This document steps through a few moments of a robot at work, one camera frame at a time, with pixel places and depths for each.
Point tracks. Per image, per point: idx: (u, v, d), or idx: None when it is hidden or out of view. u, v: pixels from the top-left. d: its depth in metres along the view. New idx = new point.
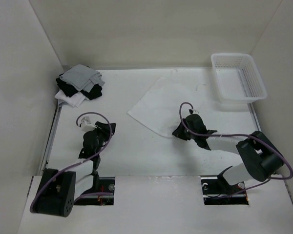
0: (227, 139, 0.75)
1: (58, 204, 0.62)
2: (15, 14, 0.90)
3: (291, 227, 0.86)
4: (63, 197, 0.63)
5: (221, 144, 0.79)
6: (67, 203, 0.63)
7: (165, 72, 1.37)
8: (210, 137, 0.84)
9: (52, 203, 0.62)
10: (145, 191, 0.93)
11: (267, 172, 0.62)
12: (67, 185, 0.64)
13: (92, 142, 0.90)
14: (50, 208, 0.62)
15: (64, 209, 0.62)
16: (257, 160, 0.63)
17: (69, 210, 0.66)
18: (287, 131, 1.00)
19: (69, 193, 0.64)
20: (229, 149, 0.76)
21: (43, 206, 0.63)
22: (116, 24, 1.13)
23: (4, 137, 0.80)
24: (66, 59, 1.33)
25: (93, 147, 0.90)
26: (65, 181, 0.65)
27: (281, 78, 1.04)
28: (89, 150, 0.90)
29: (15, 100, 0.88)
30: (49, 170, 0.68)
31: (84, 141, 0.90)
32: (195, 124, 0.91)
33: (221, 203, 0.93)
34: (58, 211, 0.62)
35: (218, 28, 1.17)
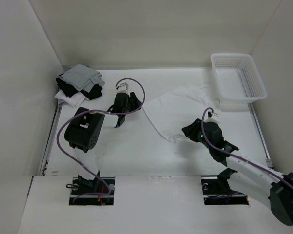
0: (256, 171, 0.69)
1: (86, 136, 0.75)
2: (13, 12, 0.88)
3: (289, 227, 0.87)
4: (90, 131, 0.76)
5: (243, 170, 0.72)
6: (92, 138, 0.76)
7: (166, 71, 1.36)
8: (231, 157, 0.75)
9: (82, 134, 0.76)
10: (146, 191, 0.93)
11: None
12: (95, 123, 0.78)
13: (122, 101, 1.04)
14: (79, 137, 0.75)
15: (89, 141, 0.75)
16: (289, 207, 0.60)
17: (91, 146, 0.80)
18: (286, 132, 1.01)
19: (95, 130, 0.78)
20: (252, 179, 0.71)
21: (73, 136, 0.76)
22: (116, 23, 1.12)
23: (4, 139, 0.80)
24: (66, 58, 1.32)
25: (121, 105, 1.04)
26: (94, 119, 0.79)
27: (281, 79, 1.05)
28: (118, 107, 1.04)
29: (14, 101, 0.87)
30: (82, 108, 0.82)
31: (117, 97, 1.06)
32: (213, 135, 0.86)
33: (221, 203, 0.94)
34: (84, 142, 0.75)
35: (219, 28, 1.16)
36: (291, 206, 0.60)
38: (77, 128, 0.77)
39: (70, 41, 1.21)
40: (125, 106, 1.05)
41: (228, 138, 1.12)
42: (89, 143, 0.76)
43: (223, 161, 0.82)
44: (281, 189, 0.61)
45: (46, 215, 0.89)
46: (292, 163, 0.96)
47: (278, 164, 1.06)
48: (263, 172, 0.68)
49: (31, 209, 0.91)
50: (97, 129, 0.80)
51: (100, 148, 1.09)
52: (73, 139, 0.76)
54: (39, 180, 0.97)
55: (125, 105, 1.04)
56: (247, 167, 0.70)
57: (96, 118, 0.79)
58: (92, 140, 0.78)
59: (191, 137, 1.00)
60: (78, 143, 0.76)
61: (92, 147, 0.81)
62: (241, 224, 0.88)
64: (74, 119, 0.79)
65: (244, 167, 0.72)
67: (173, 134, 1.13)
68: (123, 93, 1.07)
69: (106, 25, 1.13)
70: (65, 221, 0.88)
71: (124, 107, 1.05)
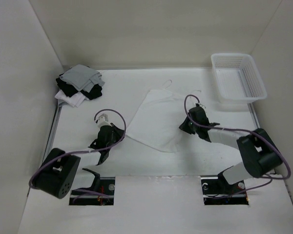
0: (229, 133, 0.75)
1: (55, 185, 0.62)
2: (14, 13, 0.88)
3: (289, 227, 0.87)
4: (61, 180, 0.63)
5: (221, 137, 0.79)
6: (63, 185, 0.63)
7: (166, 71, 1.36)
8: (211, 129, 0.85)
9: (52, 181, 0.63)
10: (146, 191, 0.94)
11: (263, 169, 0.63)
12: (70, 168, 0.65)
13: (106, 135, 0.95)
14: (49, 184, 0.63)
15: (59, 191, 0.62)
16: (256, 156, 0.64)
17: (65, 193, 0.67)
18: (286, 132, 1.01)
19: (68, 177, 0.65)
20: (229, 143, 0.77)
21: (43, 183, 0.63)
22: (116, 23, 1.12)
23: (4, 139, 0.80)
24: (65, 58, 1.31)
25: (105, 140, 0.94)
26: (68, 164, 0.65)
27: (281, 79, 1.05)
28: (101, 142, 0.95)
29: (15, 101, 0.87)
30: (56, 149, 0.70)
31: (100, 131, 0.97)
32: (197, 116, 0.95)
33: (221, 203, 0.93)
34: (53, 190, 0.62)
35: (219, 28, 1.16)
36: (258, 156, 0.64)
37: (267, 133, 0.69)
38: (49, 174, 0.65)
39: (70, 41, 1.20)
40: (109, 141, 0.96)
41: None
42: (59, 193, 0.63)
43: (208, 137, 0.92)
44: (246, 140, 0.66)
45: (46, 215, 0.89)
46: (292, 163, 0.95)
47: None
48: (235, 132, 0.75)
49: (31, 209, 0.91)
50: (73, 173, 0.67)
51: None
52: (40, 184, 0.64)
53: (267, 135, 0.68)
54: None
55: (109, 139, 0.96)
56: (222, 132, 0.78)
57: (71, 161, 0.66)
58: (65, 188, 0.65)
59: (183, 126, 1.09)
60: (47, 190, 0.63)
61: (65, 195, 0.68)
62: (242, 224, 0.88)
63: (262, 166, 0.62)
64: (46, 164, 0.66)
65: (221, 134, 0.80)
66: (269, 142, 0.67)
67: (168, 138, 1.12)
68: (106, 126, 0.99)
69: (106, 25, 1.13)
70: (65, 221, 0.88)
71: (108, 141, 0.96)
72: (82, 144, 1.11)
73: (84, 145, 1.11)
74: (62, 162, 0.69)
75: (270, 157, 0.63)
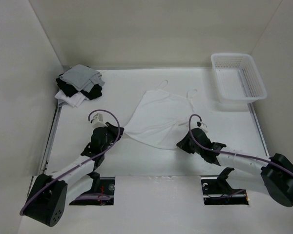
0: (245, 161, 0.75)
1: (46, 214, 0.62)
2: (13, 13, 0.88)
3: (289, 227, 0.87)
4: (50, 208, 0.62)
5: (236, 164, 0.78)
6: (53, 214, 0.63)
7: (165, 71, 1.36)
8: (221, 154, 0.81)
9: (41, 210, 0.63)
10: (146, 191, 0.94)
11: None
12: (57, 195, 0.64)
13: (100, 138, 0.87)
14: (39, 213, 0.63)
15: (50, 219, 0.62)
16: (283, 185, 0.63)
17: (57, 219, 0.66)
18: (285, 132, 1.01)
19: (57, 205, 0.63)
20: (244, 169, 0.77)
21: (34, 212, 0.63)
22: (116, 23, 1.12)
23: (4, 139, 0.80)
24: (65, 58, 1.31)
25: (99, 144, 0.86)
26: (54, 191, 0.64)
27: (281, 79, 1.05)
28: (95, 146, 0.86)
29: (15, 102, 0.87)
30: (44, 176, 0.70)
31: (93, 135, 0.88)
32: (198, 139, 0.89)
33: (222, 203, 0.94)
34: (45, 219, 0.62)
35: (219, 28, 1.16)
36: (284, 185, 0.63)
37: (286, 159, 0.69)
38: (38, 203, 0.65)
39: (70, 40, 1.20)
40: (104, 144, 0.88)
41: (227, 138, 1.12)
42: (51, 221, 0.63)
43: (217, 161, 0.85)
44: (271, 172, 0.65)
45: None
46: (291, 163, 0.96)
47: None
48: (252, 161, 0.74)
49: None
50: (62, 199, 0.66)
51: None
52: (31, 214, 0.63)
53: (286, 161, 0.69)
54: None
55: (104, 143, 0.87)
56: (237, 159, 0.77)
57: (57, 188, 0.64)
58: (56, 215, 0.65)
59: (184, 148, 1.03)
60: (39, 219, 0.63)
61: (58, 220, 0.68)
62: (242, 223, 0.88)
63: (289, 194, 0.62)
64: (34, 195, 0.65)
65: (234, 160, 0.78)
66: (289, 168, 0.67)
67: (169, 139, 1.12)
68: (97, 130, 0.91)
69: (106, 25, 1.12)
70: (65, 221, 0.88)
71: (102, 144, 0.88)
72: (82, 144, 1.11)
73: (84, 145, 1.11)
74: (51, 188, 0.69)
75: None
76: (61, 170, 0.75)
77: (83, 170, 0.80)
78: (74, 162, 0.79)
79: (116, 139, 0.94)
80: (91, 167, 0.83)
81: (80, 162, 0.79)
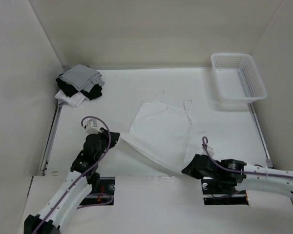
0: (279, 180, 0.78)
1: None
2: (14, 12, 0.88)
3: (290, 227, 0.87)
4: None
5: (266, 182, 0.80)
6: None
7: (166, 71, 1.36)
8: (249, 174, 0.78)
9: None
10: (145, 192, 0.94)
11: None
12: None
13: (93, 146, 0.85)
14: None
15: None
16: None
17: None
18: (285, 132, 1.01)
19: None
20: (275, 185, 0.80)
21: None
22: (116, 23, 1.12)
23: (5, 139, 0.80)
24: (65, 58, 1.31)
25: (92, 152, 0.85)
26: None
27: (281, 79, 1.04)
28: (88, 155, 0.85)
29: (15, 101, 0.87)
30: (30, 219, 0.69)
31: (85, 143, 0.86)
32: (208, 167, 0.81)
33: (222, 203, 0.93)
34: None
35: (219, 27, 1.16)
36: None
37: None
38: None
39: (70, 40, 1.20)
40: (96, 152, 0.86)
41: (227, 138, 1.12)
42: None
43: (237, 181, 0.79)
44: None
45: None
46: (292, 163, 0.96)
47: (278, 165, 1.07)
48: (288, 179, 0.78)
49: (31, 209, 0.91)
50: None
51: None
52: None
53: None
54: (39, 180, 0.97)
55: (96, 150, 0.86)
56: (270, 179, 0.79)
57: None
58: None
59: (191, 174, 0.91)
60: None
61: None
62: (242, 223, 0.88)
63: None
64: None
65: (266, 180, 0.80)
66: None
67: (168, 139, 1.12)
68: (90, 137, 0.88)
69: (106, 24, 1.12)
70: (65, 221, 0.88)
71: (95, 152, 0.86)
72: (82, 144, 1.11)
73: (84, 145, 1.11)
74: None
75: None
76: (49, 204, 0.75)
77: (73, 191, 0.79)
78: (62, 186, 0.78)
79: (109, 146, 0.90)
80: (84, 182, 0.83)
81: (68, 185, 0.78)
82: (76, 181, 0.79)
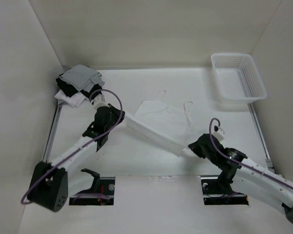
0: (273, 184, 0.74)
1: (50, 201, 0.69)
2: (14, 12, 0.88)
3: (290, 227, 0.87)
4: (52, 197, 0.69)
5: (259, 181, 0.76)
6: (56, 202, 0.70)
7: (166, 71, 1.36)
8: (243, 167, 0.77)
9: (45, 199, 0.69)
10: (145, 192, 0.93)
11: None
12: (57, 184, 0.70)
13: (104, 118, 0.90)
14: (43, 202, 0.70)
15: (54, 206, 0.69)
16: None
17: (61, 204, 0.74)
18: (285, 132, 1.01)
19: (58, 195, 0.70)
20: (268, 189, 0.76)
21: (38, 198, 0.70)
22: (116, 23, 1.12)
23: (5, 139, 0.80)
24: (65, 58, 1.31)
25: (103, 123, 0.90)
26: (54, 181, 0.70)
27: (281, 79, 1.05)
28: (99, 125, 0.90)
29: (15, 101, 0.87)
30: (43, 166, 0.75)
31: (96, 113, 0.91)
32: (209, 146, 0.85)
33: (221, 203, 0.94)
34: (49, 205, 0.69)
35: (219, 28, 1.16)
36: None
37: None
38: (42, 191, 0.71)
39: (70, 40, 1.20)
40: (107, 123, 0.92)
41: (227, 138, 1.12)
42: (55, 206, 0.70)
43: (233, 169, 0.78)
44: None
45: (46, 214, 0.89)
46: (292, 163, 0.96)
47: (278, 165, 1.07)
48: (284, 187, 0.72)
49: (31, 209, 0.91)
50: (64, 186, 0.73)
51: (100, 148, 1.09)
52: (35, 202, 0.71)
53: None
54: None
55: (107, 122, 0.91)
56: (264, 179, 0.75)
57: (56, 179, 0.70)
58: (60, 202, 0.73)
59: (195, 150, 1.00)
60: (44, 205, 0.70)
61: (61, 207, 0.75)
62: (242, 224, 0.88)
63: None
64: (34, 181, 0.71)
65: (260, 179, 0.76)
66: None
67: None
68: (102, 108, 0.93)
69: (106, 25, 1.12)
70: (65, 221, 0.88)
71: (106, 123, 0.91)
72: None
73: None
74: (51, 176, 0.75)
75: None
76: (60, 157, 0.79)
77: (84, 152, 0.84)
78: (75, 145, 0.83)
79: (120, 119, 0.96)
80: (93, 147, 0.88)
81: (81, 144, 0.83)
82: (88, 143, 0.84)
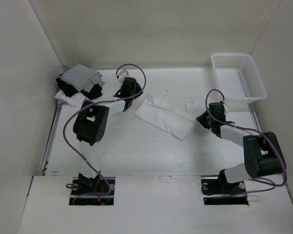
0: (239, 131, 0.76)
1: (92, 131, 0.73)
2: (13, 12, 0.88)
3: (289, 227, 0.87)
4: (95, 126, 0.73)
5: (231, 133, 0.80)
6: (98, 131, 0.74)
7: (166, 71, 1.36)
8: (224, 126, 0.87)
9: (88, 128, 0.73)
10: (146, 191, 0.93)
11: (261, 172, 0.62)
12: (101, 116, 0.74)
13: (131, 84, 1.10)
14: (87, 130, 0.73)
15: (96, 136, 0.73)
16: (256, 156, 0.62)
17: (100, 137, 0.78)
18: (285, 131, 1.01)
19: (102, 124, 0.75)
20: (237, 140, 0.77)
21: (82, 128, 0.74)
22: (116, 23, 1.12)
23: (5, 139, 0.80)
24: (66, 58, 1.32)
25: (130, 89, 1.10)
26: (99, 113, 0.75)
27: (281, 78, 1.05)
28: (126, 91, 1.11)
29: (15, 102, 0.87)
30: (87, 101, 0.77)
31: (125, 80, 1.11)
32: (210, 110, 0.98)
33: (221, 203, 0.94)
34: (91, 136, 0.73)
35: (219, 28, 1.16)
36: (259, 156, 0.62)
37: (277, 139, 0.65)
38: (86, 122, 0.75)
39: (71, 41, 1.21)
40: (133, 90, 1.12)
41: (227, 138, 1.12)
42: (96, 137, 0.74)
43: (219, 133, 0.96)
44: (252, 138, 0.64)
45: (46, 214, 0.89)
46: (292, 162, 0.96)
47: None
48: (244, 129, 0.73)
49: (31, 209, 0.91)
50: (105, 121, 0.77)
51: (100, 148, 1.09)
52: (79, 132, 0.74)
53: (276, 139, 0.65)
54: (39, 180, 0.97)
55: (133, 89, 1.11)
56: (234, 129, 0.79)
57: (101, 110, 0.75)
58: (99, 133, 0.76)
59: (201, 121, 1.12)
60: (86, 136, 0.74)
61: (100, 139, 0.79)
62: (241, 223, 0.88)
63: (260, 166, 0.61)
64: (81, 111, 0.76)
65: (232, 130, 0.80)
66: (277, 148, 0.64)
67: (169, 138, 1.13)
68: (132, 77, 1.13)
69: (106, 25, 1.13)
70: (64, 221, 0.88)
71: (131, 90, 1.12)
72: None
73: None
74: (94, 111, 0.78)
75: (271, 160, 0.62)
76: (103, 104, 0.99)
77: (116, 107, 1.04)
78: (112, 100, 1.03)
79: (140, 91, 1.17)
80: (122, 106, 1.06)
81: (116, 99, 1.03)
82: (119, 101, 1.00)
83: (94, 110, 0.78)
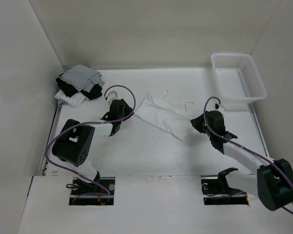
0: (247, 155, 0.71)
1: (73, 153, 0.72)
2: (14, 12, 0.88)
3: (289, 227, 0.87)
4: (78, 148, 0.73)
5: (239, 155, 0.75)
6: (80, 153, 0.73)
7: (166, 71, 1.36)
8: (227, 143, 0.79)
9: (70, 149, 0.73)
10: (146, 191, 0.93)
11: (279, 204, 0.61)
12: (84, 137, 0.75)
13: (118, 107, 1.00)
14: (68, 153, 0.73)
15: (77, 158, 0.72)
16: (273, 189, 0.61)
17: (82, 159, 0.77)
18: (285, 132, 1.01)
19: (85, 146, 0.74)
20: (245, 163, 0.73)
21: (63, 150, 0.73)
22: (116, 23, 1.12)
23: (5, 139, 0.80)
24: (66, 58, 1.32)
25: (117, 112, 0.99)
26: (83, 133, 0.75)
27: (281, 78, 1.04)
28: (113, 115, 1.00)
29: (15, 102, 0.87)
30: (72, 121, 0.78)
31: (113, 103, 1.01)
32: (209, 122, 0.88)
33: (222, 203, 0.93)
34: (73, 158, 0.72)
35: (219, 28, 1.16)
36: (276, 189, 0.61)
37: (291, 167, 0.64)
38: (67, 143, 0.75)
39: (71, 40, 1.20)
40: (120, 114, 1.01)
41: None
42: (77, 159, 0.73)
43: (221, 148, 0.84)
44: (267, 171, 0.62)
45: (46, 214, 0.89)
46: (292, 163, 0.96)
47: None
48: (255, 156, 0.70)
49: (31, 209, 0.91)
50: (88, 143, 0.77)
51: (100, 148, 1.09)
52: (60, 153, 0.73)
53: (290, 167, 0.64)
54: (39, 180, 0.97)
55: (120, 113, 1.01)
56: (241, 152, 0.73)
57: (86, 131, 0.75)
58: (82, 156, 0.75)
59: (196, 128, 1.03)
60: (67, 158, 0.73)
61: (83, 162, 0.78)
62: (241, 223, 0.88)
63: (277, 200, 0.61)
64: (62, 133, 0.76)
65: (238, 152, 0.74)
66: (291, 176, 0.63)
67: (168, 138, 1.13)
68: (119, 100, 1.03)
69: (106, 25, 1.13)
70: (64, 221, 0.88)
71: (119, 114, 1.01)
72: None
73: None
74: (77, 131, 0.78)
75: (287, 191, 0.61)
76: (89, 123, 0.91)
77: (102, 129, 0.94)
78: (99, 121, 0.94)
79: (130, 113, 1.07)
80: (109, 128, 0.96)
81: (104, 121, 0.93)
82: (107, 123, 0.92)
83: (78, 131, 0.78)
